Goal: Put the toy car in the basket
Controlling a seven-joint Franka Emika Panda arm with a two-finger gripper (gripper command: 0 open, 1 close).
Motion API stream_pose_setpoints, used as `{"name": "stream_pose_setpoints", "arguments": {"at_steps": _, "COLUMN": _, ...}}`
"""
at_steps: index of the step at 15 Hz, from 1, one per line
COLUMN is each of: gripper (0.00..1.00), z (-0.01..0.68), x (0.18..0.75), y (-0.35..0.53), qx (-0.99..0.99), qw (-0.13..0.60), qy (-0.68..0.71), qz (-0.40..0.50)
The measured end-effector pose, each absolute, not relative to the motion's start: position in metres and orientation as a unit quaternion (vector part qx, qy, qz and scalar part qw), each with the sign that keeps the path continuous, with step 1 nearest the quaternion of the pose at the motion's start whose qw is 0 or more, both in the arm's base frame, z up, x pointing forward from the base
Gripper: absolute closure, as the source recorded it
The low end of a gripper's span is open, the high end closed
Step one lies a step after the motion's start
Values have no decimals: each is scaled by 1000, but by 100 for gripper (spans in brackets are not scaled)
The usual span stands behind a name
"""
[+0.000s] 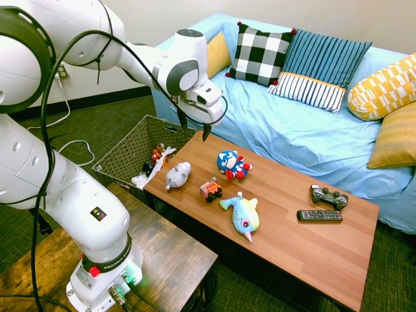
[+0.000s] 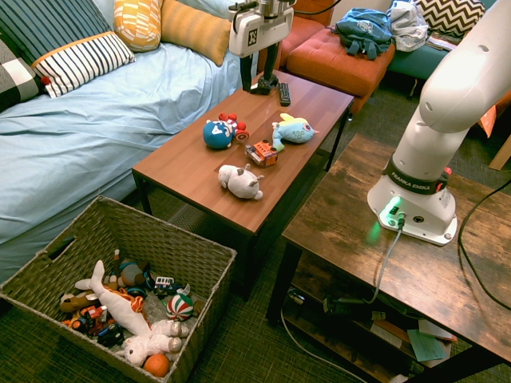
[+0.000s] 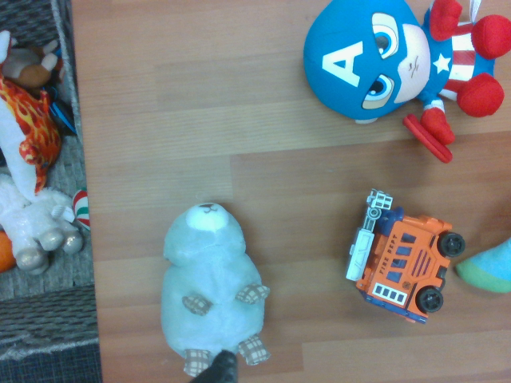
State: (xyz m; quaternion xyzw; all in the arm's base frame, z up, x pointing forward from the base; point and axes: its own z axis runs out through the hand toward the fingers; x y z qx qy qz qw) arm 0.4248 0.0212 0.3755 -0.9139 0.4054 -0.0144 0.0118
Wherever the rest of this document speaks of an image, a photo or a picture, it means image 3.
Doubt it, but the orange fire truck toy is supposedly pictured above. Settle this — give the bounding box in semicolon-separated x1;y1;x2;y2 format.
344;188;466;326

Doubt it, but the red green striped ball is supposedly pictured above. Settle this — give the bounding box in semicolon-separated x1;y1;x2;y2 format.
71;188;92;233

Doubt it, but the blue green plush toy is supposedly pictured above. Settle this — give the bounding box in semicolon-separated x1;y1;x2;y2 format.
455;237;511;294

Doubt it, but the orange ball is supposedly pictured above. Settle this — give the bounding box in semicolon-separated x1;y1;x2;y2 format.
0;231;18;274

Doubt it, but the Captain America plush doll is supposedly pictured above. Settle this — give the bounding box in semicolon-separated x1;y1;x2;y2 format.
303;0;511;164

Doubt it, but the grey woven basket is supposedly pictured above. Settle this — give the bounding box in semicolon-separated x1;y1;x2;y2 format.
0;0;103;383

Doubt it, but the brown crochet animal toy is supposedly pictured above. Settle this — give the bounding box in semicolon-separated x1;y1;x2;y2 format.
2;39;65;90

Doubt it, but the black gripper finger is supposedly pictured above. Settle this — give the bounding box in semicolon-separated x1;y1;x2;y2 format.
196;349;240;383

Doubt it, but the white unicorn plush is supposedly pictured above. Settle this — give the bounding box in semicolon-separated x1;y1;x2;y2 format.
0;174;85;277

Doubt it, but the light blue bear plush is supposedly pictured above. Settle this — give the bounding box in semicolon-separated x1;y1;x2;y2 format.
160;201;272;378

